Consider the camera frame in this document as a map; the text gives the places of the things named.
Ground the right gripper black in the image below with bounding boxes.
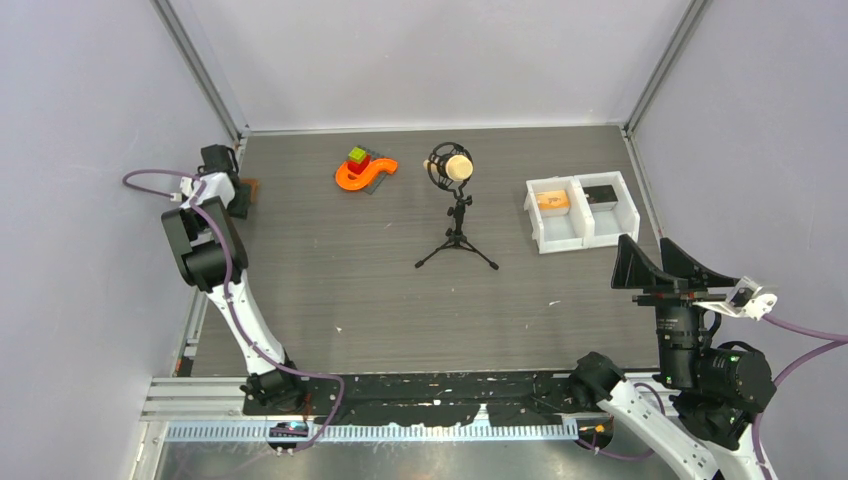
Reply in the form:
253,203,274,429
608,232,737,385

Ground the brown card holder wallet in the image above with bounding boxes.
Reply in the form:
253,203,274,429
241,178,260,204

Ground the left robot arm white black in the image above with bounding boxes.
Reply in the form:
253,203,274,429
161,144,307,414

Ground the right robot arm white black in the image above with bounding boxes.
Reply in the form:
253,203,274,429
569,234,777,479

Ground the black card in box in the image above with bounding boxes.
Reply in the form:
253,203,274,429
583,184,618,210

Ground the orange card in box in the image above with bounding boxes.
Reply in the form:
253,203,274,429
535,189,571,216

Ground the white two-compartment box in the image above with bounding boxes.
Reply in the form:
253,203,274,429
523,171,641,254

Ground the orange curved plastic piece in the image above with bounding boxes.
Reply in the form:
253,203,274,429
335,158,398,191

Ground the red toy block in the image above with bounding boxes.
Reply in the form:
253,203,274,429
346,156,371,175

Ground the green toy block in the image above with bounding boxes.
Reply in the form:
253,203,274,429
348,147,370,165

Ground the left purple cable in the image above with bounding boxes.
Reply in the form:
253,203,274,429
122,168,346,453

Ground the purple cable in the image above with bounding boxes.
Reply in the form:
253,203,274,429
122,168,346,453
574,313,848,480

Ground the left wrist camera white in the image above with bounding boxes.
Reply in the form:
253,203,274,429
170,177,200,203

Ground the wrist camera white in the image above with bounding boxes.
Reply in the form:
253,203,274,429
694,277,778,321
170,177,200,203

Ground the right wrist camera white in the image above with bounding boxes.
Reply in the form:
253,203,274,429
694,277,778,321

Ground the grey toy base plate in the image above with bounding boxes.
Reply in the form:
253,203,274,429
342,146,398,194

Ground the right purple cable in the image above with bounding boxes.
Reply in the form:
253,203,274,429
574,313,848,480

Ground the beige microphone in shock mount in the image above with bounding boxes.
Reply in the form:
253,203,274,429
423,142,474,197

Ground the aluminium front rail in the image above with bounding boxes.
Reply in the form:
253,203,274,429
140,374,664,444

